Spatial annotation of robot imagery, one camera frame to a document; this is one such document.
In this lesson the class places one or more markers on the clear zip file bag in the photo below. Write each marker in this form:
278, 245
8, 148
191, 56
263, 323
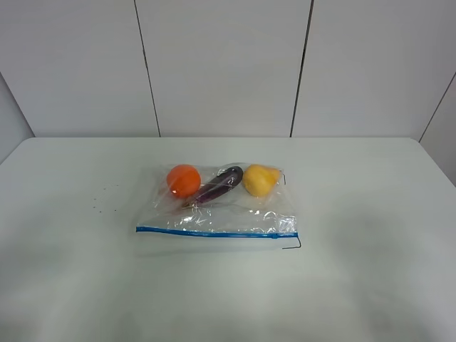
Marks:
234, 221

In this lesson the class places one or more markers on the orange fruit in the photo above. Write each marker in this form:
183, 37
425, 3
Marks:
183, 181

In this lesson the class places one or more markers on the purple eggplant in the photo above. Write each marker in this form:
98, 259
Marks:
223, 183

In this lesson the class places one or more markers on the yellow pear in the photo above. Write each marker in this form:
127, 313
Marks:
260, 180

